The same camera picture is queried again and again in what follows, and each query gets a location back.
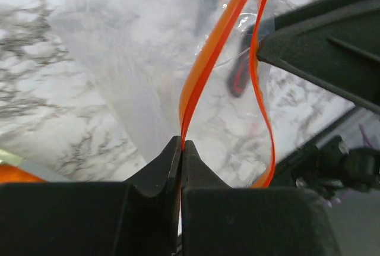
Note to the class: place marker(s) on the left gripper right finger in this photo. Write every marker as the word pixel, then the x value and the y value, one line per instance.
pixel 220 220

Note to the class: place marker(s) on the clear zip top bag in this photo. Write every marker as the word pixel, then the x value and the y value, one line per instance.
pixel 138 54

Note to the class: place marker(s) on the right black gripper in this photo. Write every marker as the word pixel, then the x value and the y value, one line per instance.
pixel 342 160

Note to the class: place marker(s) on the red black utility knife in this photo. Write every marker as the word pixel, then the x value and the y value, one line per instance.
pixel 239 75

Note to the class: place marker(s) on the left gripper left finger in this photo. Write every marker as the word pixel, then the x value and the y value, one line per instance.
pixel 138 216

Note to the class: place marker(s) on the green plastic basket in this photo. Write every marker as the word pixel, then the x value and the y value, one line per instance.
pixel 10 158

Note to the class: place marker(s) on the orange carrot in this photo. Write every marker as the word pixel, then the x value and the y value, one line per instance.
pixel 10 174

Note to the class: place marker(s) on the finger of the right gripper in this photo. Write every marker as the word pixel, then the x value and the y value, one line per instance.
pixel 338 51

